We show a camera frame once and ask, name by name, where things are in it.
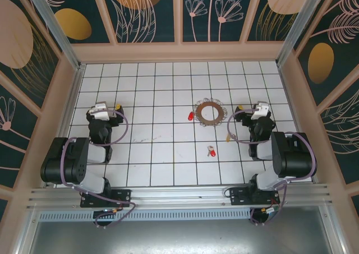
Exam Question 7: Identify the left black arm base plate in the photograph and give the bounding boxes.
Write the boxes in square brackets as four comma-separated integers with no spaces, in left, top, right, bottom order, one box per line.
[80,188,132,209]

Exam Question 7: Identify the aluminium frame post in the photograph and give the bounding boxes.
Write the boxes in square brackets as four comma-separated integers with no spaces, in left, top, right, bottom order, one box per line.
[22,0,86,72]
[276,0,329,68]

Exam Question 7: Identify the aluminium mounting rail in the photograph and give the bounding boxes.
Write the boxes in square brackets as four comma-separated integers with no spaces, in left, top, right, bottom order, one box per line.
[26,183,333,210]

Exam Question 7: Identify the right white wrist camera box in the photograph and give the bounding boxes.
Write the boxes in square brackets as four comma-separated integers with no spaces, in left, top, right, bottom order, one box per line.
[250,101,269,121]

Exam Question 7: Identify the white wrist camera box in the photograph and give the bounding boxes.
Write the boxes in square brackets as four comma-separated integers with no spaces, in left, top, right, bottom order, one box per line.
[93,101,109,119]
[250,101,269,121]

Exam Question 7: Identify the round wire keyring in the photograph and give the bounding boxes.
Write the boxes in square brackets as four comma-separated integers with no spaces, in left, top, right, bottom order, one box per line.
[194,97,228,127]

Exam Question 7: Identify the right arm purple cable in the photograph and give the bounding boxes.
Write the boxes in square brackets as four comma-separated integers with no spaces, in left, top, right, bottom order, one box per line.
[226,109,318,227]

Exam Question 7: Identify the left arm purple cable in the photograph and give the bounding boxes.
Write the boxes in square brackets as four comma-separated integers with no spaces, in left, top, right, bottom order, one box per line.
[61,109,137,229]

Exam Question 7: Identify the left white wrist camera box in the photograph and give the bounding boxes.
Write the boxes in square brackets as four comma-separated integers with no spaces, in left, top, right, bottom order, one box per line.
[93,101,109,119]

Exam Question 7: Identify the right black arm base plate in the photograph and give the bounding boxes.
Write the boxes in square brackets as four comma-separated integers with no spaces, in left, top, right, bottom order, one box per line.
[228,187,281,207]

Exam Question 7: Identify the grey metal sheet panel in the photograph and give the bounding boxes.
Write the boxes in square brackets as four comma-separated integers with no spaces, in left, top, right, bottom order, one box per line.
[16,206,346,254]

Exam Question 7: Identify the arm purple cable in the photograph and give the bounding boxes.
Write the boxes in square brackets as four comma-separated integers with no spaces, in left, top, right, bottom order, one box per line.
[226,109,318,227]
[61,109,137,229]

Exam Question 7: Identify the slotted grey cable duct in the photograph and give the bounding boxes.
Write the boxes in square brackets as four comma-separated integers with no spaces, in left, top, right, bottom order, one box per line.
[37,209,255,223]

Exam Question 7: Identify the aluminium table edge rail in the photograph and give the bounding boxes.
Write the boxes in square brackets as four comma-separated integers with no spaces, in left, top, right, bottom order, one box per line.
[277,64,317,183]
[42,64,86,188]

